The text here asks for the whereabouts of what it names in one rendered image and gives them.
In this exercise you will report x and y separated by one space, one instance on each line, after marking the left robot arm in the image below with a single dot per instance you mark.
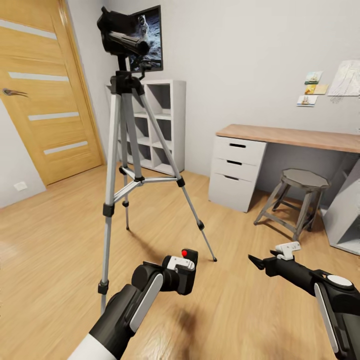
125 311

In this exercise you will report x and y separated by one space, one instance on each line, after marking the taboret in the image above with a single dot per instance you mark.
302 179

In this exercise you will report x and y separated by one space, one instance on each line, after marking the camera tripod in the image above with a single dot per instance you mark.
113 28

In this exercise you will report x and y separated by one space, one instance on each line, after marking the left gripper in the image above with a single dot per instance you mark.
178 282

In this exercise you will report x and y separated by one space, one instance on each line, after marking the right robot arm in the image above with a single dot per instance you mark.
337 297

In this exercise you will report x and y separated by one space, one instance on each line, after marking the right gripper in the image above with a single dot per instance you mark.
274 266

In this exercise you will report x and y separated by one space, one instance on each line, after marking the desk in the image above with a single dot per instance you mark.
238 154

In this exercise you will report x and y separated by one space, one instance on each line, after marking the digital camera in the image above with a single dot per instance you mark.
188 254

